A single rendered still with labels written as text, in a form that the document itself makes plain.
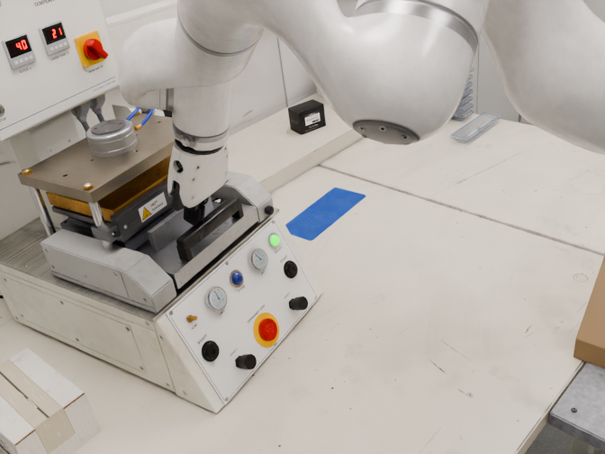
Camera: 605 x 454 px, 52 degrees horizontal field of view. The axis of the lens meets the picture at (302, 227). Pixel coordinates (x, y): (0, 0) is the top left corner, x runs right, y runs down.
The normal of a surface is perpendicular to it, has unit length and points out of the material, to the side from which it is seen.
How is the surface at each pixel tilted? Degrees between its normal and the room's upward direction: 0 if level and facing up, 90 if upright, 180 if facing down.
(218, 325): 65
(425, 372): 0
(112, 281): 90
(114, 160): 0
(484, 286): 0
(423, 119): 104
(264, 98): 90
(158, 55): 58
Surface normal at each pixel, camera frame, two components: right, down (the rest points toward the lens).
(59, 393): -0.15, -0.84
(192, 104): 0.01, 0.71
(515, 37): -0.79, 0.38
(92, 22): 0.84, 0.20
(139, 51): -0.57, -0.08
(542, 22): -0.50, 0.36
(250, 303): 0.71, -0.18
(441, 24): 0.25, -0.07
